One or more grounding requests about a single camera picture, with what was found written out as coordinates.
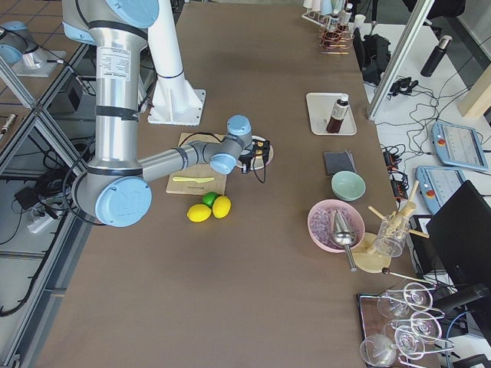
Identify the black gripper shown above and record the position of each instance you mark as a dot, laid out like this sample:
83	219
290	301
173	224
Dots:
245	165

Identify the white round plate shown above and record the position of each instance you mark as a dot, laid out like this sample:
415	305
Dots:
268	155

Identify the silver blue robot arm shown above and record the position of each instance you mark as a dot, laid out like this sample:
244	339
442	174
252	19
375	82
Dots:
115	187

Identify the white rectangular tray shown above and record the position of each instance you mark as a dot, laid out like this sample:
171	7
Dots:
320	106

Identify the brown sauce bottle on tray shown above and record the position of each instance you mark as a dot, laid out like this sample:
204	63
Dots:
338	114

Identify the wine glass rack tray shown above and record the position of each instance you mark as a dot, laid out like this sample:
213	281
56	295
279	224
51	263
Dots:
371	322

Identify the yellow lemon right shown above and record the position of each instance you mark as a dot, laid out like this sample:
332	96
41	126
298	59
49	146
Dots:
221	206

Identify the yellow lemon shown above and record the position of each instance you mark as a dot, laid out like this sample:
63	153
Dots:
221	206
199	213

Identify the wooden cutting board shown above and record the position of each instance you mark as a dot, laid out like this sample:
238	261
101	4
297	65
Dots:
197	189

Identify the green lime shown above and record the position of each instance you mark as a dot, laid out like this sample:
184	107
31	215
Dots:
209	198

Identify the yellow lemon left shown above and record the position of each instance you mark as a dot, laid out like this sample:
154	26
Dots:
199	213

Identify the yellow plastic knife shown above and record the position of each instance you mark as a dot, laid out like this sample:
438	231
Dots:
193	179

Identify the dark grey folded cloth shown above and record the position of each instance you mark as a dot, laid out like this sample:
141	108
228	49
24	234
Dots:
336	162

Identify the pink bowl with ice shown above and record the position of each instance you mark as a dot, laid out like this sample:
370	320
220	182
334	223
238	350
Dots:
321	220

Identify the mint green bowl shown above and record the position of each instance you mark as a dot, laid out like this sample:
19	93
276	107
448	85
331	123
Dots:
348	186

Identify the metal ice scoop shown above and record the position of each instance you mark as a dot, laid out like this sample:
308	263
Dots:
342	235

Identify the wooden mug tree stand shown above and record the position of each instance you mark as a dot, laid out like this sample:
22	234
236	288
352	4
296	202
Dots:
366	257

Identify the white cup rack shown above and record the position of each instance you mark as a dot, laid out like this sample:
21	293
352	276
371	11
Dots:
315	17

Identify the Suntory dark bottle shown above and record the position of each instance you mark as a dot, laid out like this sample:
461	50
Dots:
332	22

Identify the black bag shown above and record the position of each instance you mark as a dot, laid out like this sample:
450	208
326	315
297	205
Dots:
372	54

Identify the pink cup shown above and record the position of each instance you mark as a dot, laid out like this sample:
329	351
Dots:
316	5

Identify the light blue cup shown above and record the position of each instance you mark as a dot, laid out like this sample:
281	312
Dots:
326	7

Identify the dark bottle in rack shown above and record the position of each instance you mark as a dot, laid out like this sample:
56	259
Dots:
345	16

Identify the lower blue teach pendant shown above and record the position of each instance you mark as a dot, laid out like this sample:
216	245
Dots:
437	184

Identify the blue teach pendant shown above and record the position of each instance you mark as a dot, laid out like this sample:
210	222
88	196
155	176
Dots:
457	145
437	184

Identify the wine glass top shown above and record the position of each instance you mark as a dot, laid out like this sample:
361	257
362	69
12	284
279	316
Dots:
399	303

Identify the upper blue teach pendant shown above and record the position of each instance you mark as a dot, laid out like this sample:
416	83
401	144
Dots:
457	145

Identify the black water bottle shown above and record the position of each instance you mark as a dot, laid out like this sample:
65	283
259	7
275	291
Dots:
436	56

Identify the black monitor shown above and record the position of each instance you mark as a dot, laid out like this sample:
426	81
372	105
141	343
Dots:
460	232

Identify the wine glass bottom left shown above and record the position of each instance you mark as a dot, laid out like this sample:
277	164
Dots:
377	350

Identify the wine glass lower right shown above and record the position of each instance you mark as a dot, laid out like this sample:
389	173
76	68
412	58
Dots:
408	343

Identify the wine glass middle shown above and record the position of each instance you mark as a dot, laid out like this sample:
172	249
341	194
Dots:
422	324

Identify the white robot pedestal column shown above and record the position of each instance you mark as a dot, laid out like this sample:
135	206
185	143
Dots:
174	100

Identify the copper wire bottle rack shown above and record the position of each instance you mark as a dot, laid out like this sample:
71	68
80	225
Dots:
338	41

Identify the aluminium frame post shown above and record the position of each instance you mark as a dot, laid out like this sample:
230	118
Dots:
407	38

